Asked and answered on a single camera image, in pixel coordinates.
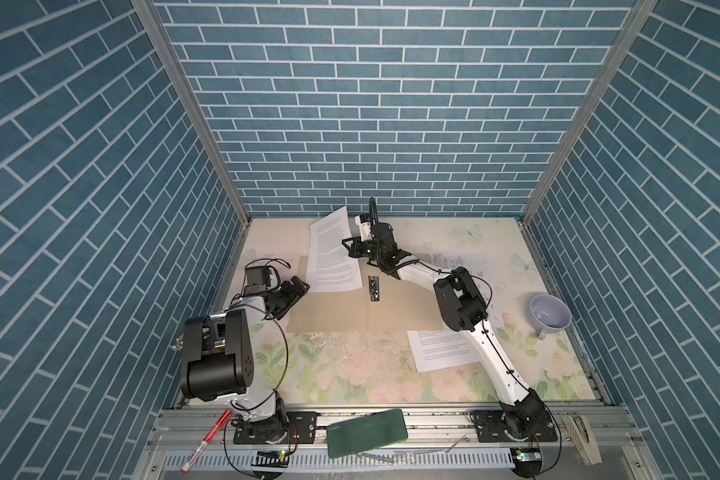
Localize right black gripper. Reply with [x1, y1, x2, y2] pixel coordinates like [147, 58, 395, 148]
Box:
[340, 237, 384, 265]

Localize printed text sheet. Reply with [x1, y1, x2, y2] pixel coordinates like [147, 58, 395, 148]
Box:
[306, 206, 362, 293]
[408, 327, 480, 373]

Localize beige paper folder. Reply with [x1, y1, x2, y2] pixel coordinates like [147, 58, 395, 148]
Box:
[287, 263, 444, 333]

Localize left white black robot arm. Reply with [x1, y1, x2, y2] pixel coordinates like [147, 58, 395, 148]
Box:
[180, 264, 310, 428]

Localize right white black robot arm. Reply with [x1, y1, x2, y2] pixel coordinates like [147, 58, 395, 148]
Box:
[342, 213, 548, 440]

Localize metal folder clip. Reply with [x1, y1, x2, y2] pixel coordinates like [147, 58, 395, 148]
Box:
[368, 275, 380, 302]

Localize technical drawing sheet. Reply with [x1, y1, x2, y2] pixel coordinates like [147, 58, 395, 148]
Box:
[431, 252, 503, 328]

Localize green phone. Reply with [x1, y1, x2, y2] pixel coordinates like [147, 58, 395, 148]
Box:
[326, 409, 408, 459]

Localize red white marker pen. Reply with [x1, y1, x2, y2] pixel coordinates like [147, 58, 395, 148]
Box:
[180, 410, 232, 474]

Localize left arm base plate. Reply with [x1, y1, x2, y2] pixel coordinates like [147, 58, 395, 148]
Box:
[233, 411, 318, 445]

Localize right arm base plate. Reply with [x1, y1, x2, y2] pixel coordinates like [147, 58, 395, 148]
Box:
[468, 410, 559, 443]

